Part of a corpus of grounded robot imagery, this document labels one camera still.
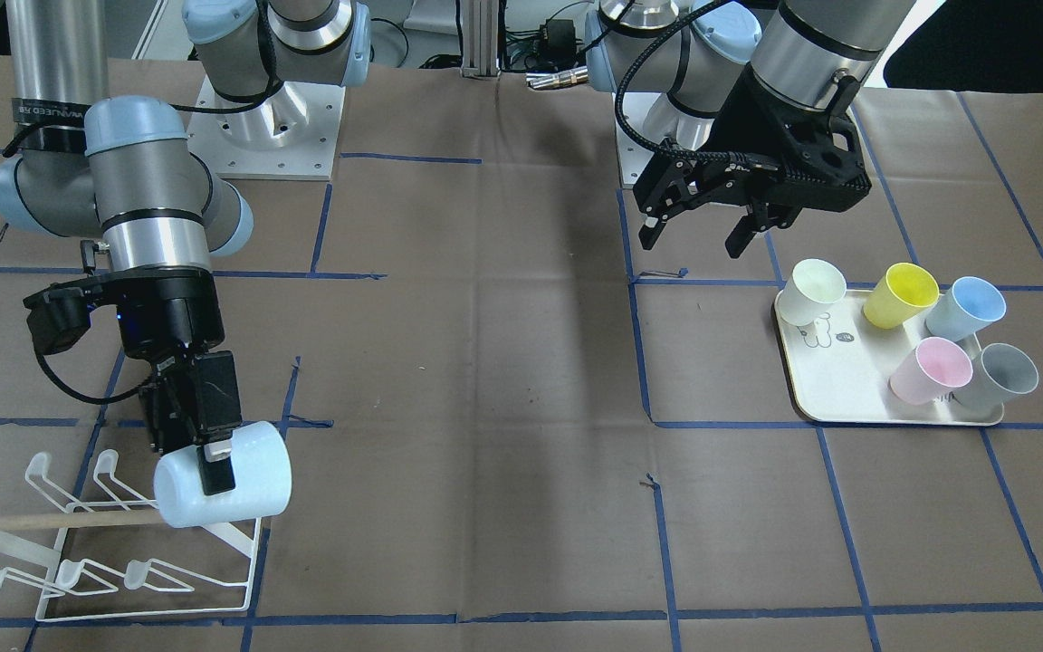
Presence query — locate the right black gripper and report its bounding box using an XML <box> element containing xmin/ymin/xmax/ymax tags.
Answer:
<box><xmin>24</xmin><ymin>267</ymin><xmax>244</xmax><ymax>496</ymax></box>

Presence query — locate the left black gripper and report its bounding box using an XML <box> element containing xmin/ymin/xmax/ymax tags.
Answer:
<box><xmin>634</xmin><ymin>69</ymin><xmax>872</xmax><ymax>259</ymax></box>

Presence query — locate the light blue plastic cup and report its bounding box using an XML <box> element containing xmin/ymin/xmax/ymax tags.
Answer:
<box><xmin>153</xmin><ymin>421</ymin><xmax>292</xmax><ymax>528</ymax></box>

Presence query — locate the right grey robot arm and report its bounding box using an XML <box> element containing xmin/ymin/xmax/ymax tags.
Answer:
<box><xmin>0</xmin><ymin>1</ymin><xmax>254</xmax><ymax>496</ymax></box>

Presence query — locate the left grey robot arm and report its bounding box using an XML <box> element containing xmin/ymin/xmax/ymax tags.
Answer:
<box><xmin>584</xmin><ymin>1</ymin><xmax>912</xmax><ymax>257</ymax></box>

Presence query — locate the pale green plastic cup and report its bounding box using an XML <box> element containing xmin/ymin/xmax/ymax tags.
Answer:
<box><xmin>777</xmin><ymin>257</ymin><xmax>847</xmax><ymax>325</ymax></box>

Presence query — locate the yellow plastic cup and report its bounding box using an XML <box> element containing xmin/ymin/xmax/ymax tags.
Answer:
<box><xmin>862</xmin><ymin>263</ymin><xmax>940</xmax><ymax>330</ymax></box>

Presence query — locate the pink plastic cup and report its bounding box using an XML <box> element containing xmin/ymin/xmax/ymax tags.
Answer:
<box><xmin>887</xmin><ymin>337</ymin><xmax>973</xmax><ymax>405</ymax></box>

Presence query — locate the grey plastic cup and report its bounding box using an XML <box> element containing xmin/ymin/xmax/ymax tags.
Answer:
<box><xmin>953</xmin><ymin>343</ymin><xmax>1040</xmax><ymax>412</ymax></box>

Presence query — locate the cream plastic tray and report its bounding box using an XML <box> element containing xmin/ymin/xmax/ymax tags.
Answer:
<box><xmin>777</xmin><ymin>289</ymin><xmax>1005</xmax><ymax>427</ymax></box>

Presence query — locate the white wire cup rack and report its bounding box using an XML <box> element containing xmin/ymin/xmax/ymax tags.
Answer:
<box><xmin>0</xmin><ymin>449</ymin><xmax>263</xmax><ymax>623</ymax></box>

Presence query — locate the black braided cable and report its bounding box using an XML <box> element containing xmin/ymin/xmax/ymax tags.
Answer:
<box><xmin>28</xmin><ymin>349</ymin><xmax>156</xmax><ymax>407</ymax></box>
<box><xmin>614</xmin><ymin>0</ymin><xmax>739</xmax><ymax>168</ymax></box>

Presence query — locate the aluminium frame post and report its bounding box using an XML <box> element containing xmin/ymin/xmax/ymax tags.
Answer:
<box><xmin>458</xmin><ymin>0</ymin><xmax>505</xmax><ymax>79</ymax></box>

